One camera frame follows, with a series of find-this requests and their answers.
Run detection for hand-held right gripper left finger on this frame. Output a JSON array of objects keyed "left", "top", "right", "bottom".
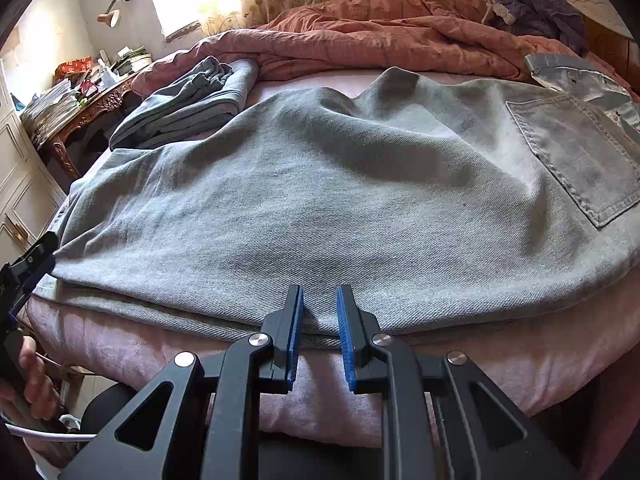
[{"left": 59, "top": 284, "right": 306, "bottom": 480}]

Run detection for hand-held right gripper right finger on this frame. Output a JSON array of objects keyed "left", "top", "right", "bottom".
[{"left": 336, "top": 284, "right": 583, "bottom": 480}]

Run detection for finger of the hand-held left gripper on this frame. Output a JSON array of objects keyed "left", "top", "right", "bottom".
[{"left": 6, "top": 232, "right": 58, "bottom": 322}]

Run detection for light grey denim pants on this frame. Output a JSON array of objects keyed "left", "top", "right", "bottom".
[{"left": 47, "top": 66, "right": 640, "bottom": 348}]

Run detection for blue-grey pants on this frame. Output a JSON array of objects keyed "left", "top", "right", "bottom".
[{"left": 109, "top": 56, "right": 259, "bottom": 150}]

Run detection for person's left hand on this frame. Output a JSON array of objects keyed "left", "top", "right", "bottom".
[{"left": 19, "top": 335, "right": 63, "bottom": 421}]

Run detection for white cabinet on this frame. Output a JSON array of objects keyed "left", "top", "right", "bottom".
[{"left": 0, "top": 67, "right": 68, "bottom": 271}]

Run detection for stack of papers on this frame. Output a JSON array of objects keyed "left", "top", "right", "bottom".
[{"left": 21, "top": 80, "right": 83, "bottom": 150}]

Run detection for carved wooden desk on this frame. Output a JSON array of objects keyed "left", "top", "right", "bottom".
[{"left": 35, "top": 72, "right": 138, "bottom": 181}]

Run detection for clear plastic bottle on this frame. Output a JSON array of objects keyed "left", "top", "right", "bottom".
[{"left": 97, "top": 57, "right": 121, "bottom": 88}]

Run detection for red box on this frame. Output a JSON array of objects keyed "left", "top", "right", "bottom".
[{"left": 54, "top": 56, "right": 94, "bottom": 81}]

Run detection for stack of books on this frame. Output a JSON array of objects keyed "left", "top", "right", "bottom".
[{"left": 111, "top": 46, "right": 153, "bottom": 77}]

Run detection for pink quilt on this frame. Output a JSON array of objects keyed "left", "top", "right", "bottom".
[{"left": 132, "top": 0, "right": 626, "bottom": 98}]

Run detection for light blue satin pajama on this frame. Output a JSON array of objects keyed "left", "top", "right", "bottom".
[{"left": 524, "top": 52, "right": 640, "bottom": 141}]

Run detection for purple plush blanket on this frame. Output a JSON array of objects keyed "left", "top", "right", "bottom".
[{"left": 481, "top": 0, "right": 591, "bottom": 56}]

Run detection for white and brown headboard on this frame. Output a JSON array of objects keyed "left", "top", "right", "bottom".
[{"left": 567, "top": 0, "right": 640, "bottom": 78}]

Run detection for white cable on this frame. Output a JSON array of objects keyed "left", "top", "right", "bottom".
[{"left": 0, "top": 412, "right": 96, "bottom": 443}]

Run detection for pink wall lamp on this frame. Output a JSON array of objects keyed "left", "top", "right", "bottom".
[{"left": 96, "top": 0, "right": 133, "bottom": 28}]

